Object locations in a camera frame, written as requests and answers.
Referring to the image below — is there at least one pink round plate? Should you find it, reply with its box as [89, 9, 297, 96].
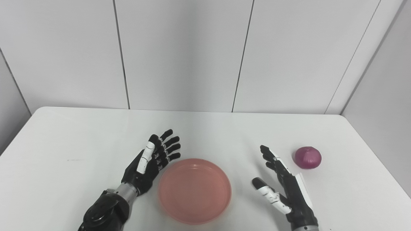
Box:
[158, 158, 232, 225]

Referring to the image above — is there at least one purple red onion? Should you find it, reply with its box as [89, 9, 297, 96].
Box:
[295, 146, 322, 169]

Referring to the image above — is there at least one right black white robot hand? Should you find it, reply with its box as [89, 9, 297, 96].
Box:
[252, 145, 319, 228]

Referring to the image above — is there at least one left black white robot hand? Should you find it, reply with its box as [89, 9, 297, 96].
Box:
[121, 129, 181, 196]

